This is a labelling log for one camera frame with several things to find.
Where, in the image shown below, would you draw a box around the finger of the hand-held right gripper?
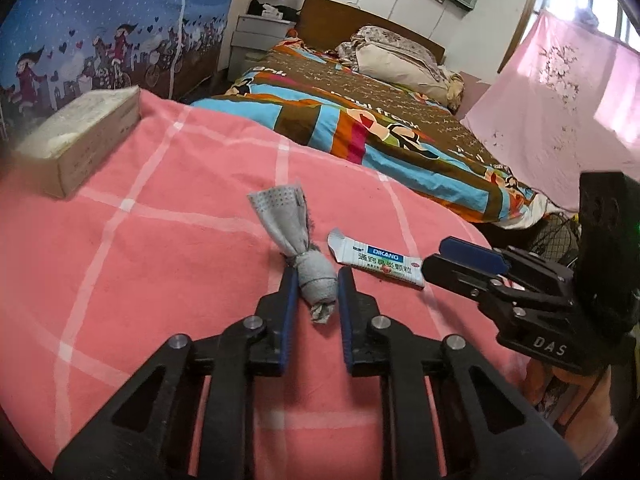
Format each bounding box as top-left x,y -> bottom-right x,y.
422,254 -> 501,302
439,236 -> 507,276

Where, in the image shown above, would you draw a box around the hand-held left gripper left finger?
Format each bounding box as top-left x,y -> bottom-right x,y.
52,265 -> 301,480

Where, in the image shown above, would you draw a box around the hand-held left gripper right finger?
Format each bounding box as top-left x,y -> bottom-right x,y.
337,266 -> 581,480

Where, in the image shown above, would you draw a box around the grey sock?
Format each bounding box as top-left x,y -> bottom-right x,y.
247,185 -> 337,325

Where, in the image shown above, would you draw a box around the white medicine sachet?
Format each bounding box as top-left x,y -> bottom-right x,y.
327,227 -> 426,288

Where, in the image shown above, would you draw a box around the person's right forearm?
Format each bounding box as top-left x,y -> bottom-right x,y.
565,410 -> 622,467

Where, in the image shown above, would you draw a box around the person's right hand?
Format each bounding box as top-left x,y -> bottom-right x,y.
522,360 -> 613,428

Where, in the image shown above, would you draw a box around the black floor fan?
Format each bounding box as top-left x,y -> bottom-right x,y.
527,212 -> 583,266

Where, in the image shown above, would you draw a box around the pink checked blanket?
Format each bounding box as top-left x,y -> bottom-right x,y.
0,89 -> 531,480

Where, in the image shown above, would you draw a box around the pink hanging sheet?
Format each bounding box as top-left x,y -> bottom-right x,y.
460,10 -> 640,211

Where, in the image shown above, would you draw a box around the cream cloth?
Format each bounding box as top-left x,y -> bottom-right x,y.
440,72 -> 466,113

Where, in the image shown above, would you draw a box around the colourful printed bedspread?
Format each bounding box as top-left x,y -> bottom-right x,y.
192,40 -> 556,231

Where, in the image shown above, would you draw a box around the beige pillow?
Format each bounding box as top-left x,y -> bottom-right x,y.
355,42 -> 453,103

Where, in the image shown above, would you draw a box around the barred window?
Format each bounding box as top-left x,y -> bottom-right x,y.
500,0 -> 640,56

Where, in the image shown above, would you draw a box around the cardboard tissue box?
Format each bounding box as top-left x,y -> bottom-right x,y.
15,85 -> 142,199

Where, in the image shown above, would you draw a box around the white drawer cabinet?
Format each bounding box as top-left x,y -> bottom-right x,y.
229,12 -> 296,81

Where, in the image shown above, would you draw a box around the wooden bed headboard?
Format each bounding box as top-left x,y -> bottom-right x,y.
298,0 -> 446,63

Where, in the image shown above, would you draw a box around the black items on cabinet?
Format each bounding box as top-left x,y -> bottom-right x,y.
247,0 -> 301,21

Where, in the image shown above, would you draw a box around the blue dotted wardrobe cover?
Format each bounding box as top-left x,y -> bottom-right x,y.
0,0 -> 246,126

